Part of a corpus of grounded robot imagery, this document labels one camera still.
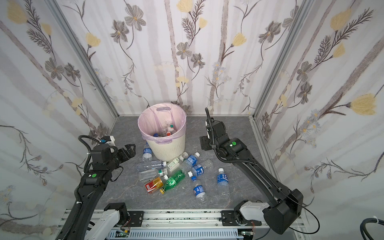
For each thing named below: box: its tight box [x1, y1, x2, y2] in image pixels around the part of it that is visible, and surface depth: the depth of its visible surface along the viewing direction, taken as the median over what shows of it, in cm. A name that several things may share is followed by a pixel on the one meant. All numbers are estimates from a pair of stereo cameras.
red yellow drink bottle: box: [144, 177, 163, 193], surface depth 82 cm
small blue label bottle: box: [187, 159, 214, 178], surface depth 88 cm
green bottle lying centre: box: [159, 170, 186, 195], surface depth 83 cm
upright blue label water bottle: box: [142, 141, 153, 163], surface depth 95 cm
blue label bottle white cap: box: [181, 152, 201, 172], surface depth 91 cm
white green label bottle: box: [166, 151, 189, 174], surface depth 90 cm
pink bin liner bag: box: [138, 102, 187, 145], surface depth 89 cm
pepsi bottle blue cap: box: [191, 176, 208, 205], surface depth 80 cm
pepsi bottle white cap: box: [217, 167, 230, 199], surface depth 82 cm
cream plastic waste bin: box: [138, 102, 187, 162], surface depth 90 cm
